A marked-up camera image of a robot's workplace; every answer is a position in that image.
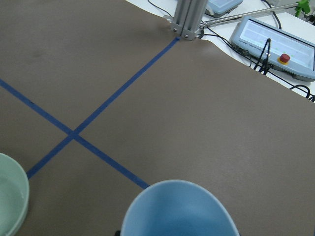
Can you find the grey teach pendant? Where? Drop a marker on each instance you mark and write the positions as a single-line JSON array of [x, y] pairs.
[[217, 8], [285, 51]]

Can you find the green ceramic bowl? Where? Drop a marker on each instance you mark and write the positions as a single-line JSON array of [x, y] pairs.
[[14, 195]]

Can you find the light blue plastic cup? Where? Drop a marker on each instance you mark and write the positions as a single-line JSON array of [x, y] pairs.
[[177, 208]]

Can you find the aluminium frame post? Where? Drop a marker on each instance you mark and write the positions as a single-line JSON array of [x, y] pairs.
[[187, 18]]

